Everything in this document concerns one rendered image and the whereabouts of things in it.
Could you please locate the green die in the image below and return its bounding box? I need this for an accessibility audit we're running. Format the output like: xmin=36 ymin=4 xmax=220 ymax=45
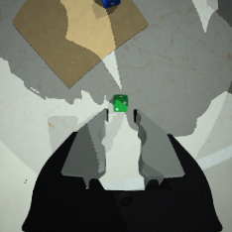
xmin=114 ymin=94 xmax=128 ymax=112

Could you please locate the blue die with white pips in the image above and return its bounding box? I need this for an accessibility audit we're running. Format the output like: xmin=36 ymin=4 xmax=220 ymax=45
xmin=102 ymin=0 xmax=121 ymax=9

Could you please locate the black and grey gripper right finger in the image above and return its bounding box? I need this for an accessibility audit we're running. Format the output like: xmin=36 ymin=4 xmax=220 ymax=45
xmin=134 ymin=109 xmax=223 ymax=232

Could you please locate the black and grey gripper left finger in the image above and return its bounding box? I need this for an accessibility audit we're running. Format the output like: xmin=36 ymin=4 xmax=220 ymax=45
xmin=22 ymin=108 xmax=108 ymax=232

